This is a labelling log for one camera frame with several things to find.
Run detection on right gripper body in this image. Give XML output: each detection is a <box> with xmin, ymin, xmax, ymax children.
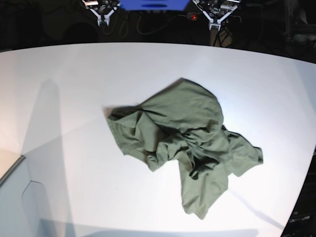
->
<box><xmin>82</xmin><ymin>0</ymin><xmax>118</xmax><ymax>26</ymax></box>

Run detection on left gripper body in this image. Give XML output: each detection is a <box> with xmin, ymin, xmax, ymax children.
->
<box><xmin>193</xmin><ymin>0</ymin><xmax>240</xmax><ymax>30</ymax></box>

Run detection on green t-shirt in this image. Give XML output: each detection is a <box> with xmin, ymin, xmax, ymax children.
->
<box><xmin>107</xmin><ymin>79</ymin><xmax>263</xmax><ymax>219</ymax></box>

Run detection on black power strip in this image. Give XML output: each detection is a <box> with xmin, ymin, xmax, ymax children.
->
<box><xmin>186</xmin><ymin>12</ymin><xmax>212</xmax><ymax>21</ymax></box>

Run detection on blue box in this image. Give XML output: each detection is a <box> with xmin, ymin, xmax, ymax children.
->
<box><xmin>119</xmin><ymin>0</ymin><xmax>190</xmax><ymax>11</ymax></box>

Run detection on black device at table edge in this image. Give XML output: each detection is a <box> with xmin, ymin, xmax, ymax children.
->
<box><xmin>281</xmin><ymin>154</ymin><xmax>316</xmax><ymax>237</ymax></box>

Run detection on white cable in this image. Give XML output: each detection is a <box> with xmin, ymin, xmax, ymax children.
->
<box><xmin>102</xmin><ymin>11</ymin><xmax>173</xmax><ymax>37</ymax></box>

